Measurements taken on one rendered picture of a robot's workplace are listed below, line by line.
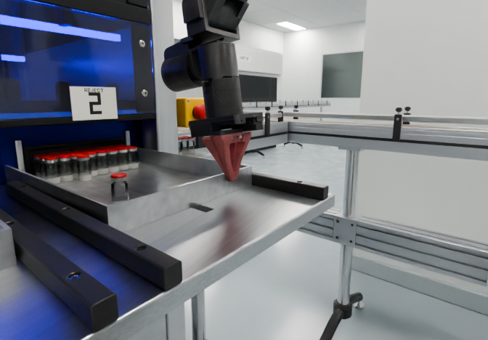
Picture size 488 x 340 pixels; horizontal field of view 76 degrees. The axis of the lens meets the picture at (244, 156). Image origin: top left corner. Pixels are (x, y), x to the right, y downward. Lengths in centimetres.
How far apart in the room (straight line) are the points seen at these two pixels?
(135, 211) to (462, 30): 166
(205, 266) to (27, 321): 13
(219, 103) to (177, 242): 21
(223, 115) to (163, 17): 36
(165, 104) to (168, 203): 36
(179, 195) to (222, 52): 21
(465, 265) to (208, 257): 109
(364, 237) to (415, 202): 59
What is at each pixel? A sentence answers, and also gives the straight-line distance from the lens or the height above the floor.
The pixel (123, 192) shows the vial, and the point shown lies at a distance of 45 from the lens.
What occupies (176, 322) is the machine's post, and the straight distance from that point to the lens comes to 93.
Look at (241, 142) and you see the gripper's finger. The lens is 49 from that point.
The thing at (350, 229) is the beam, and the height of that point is 50.
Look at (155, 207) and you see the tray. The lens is 40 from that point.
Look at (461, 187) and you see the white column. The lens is 184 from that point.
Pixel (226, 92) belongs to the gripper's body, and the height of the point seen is 104.
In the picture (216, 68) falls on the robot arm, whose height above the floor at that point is 107.
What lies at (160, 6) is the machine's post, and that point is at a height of 122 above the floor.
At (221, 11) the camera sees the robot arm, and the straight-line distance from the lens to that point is 48.
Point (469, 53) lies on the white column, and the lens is 180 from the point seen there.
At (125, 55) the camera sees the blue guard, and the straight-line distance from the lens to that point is 69.
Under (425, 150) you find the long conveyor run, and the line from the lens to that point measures 120.
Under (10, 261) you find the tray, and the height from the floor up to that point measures 89.
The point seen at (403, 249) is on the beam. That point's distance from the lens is 133.
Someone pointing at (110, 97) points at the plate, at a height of 103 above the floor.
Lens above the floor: 103
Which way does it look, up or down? 11 degrees down
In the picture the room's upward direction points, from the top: straight up
